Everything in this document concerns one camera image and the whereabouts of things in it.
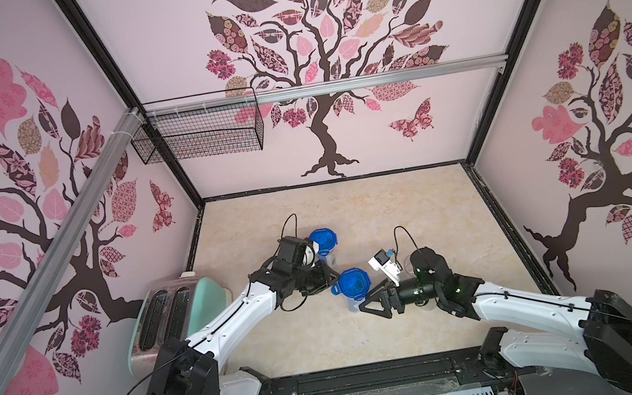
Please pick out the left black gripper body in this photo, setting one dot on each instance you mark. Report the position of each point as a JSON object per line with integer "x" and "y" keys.
{"x": 310, "y": 280}

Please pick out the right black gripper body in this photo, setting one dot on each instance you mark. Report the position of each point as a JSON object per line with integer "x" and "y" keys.
{"x": 394, "y": 297}

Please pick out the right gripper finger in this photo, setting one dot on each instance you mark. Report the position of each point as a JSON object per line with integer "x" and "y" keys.
{"x": 386, "y": 311}
{"x": 384, "y": 292}

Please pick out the blue lid toiletry container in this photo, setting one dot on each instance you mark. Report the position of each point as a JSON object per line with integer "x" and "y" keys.
{"x": 325, "y": 243}
{"x": 353, "y": 284}

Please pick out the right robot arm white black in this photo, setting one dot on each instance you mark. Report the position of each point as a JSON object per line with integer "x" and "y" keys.
{"x": 589, "y": 334}

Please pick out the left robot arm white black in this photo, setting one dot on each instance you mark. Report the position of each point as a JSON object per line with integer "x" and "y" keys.
{"x": 193, "y": 366}

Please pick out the clear drinking glass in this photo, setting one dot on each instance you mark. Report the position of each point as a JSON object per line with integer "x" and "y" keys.
{"x": 407, "y": 270}

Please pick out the mint green silver toaster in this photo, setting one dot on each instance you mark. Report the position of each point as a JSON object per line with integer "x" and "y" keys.
{"x": 173, "y": 309}

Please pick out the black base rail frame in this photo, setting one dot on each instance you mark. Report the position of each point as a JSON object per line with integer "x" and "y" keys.
{"x": 440, "y": 373}

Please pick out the black wire basket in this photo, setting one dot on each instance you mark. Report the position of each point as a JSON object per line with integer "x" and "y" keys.
{"x": 200, "y": 126}

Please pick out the back aluminium rail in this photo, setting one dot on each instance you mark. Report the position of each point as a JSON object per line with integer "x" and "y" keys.
{"x": 339, "y": 85}

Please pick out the aluminium rail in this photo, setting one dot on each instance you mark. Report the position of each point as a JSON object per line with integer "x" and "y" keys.
{"x": 339, "y": 85}
{"x": 17, "y": 334}

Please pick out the left aluminium rail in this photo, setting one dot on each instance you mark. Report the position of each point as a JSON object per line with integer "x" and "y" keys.
{"x": 17, "y": 334}

